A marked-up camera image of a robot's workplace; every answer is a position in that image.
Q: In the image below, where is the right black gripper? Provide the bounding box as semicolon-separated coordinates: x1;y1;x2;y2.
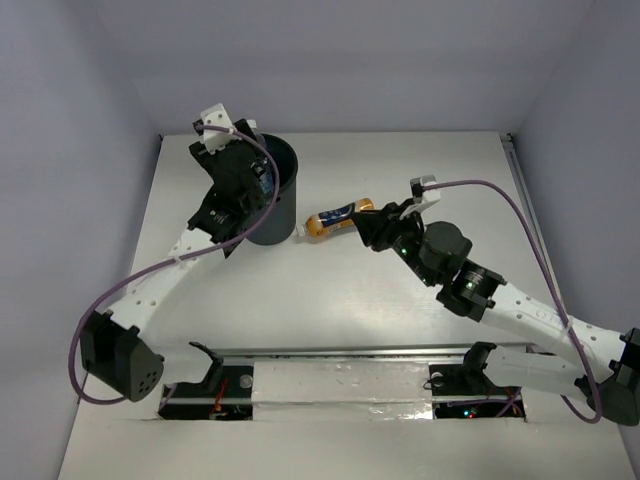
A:
351;197;437;287

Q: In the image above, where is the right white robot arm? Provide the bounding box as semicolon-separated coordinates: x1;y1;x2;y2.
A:
353;203;639;426

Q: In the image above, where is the white foam block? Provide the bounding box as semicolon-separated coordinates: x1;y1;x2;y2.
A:
251;360;434;422

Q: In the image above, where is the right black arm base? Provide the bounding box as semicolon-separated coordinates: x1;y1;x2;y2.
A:
423;342;518;397

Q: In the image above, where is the aluminium rail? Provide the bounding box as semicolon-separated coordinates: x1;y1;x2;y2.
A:
219;342;534;359

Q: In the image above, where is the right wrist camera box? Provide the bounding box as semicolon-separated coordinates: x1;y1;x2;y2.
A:
407;175;441;213

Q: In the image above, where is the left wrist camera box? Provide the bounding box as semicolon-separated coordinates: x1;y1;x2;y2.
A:
193;103;234;154

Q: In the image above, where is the dark grey plastic bin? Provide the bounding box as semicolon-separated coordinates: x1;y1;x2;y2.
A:
248;134;298;246

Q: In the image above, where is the orange drink bottle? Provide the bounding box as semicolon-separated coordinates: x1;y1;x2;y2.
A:
294;198;374;238

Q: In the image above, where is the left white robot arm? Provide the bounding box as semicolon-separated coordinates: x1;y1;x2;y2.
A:
68;106;281;406

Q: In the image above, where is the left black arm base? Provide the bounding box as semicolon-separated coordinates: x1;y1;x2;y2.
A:
158;341;224;410

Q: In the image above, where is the red label clear bottle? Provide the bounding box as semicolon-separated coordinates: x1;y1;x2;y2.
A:
247;119;274;198

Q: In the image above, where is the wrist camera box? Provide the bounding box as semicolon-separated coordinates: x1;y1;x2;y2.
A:
193;103;234;154
407;175;441;213

